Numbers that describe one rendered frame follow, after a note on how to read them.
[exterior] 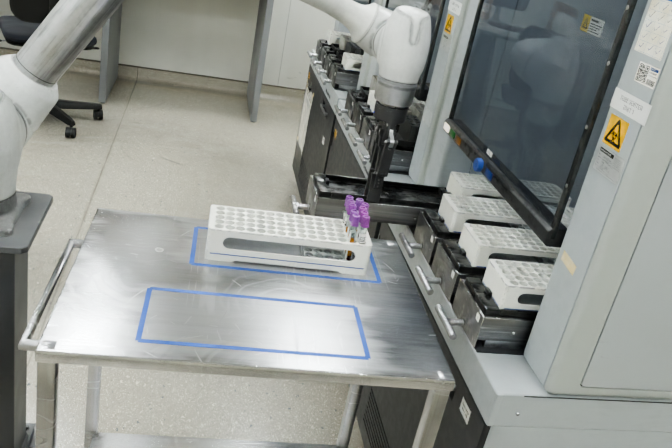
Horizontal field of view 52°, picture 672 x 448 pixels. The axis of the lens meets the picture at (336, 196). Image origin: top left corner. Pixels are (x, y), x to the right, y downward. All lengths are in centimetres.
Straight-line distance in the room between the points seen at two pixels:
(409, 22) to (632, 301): 71
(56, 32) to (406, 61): 75
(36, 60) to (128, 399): 104
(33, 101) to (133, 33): 352
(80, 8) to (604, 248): 114
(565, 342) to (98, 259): 79
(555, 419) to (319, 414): 105
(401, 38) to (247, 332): 73
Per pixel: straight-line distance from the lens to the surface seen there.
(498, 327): 133
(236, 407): 221
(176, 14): 511
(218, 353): 104
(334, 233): 129
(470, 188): 172
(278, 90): 524
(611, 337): 127
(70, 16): 163
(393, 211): 167
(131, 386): 226
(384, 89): 154
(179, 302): 114
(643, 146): 111
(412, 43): 151
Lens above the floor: 144
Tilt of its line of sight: 23 degrees down
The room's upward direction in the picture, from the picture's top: 11 degrees clockwise
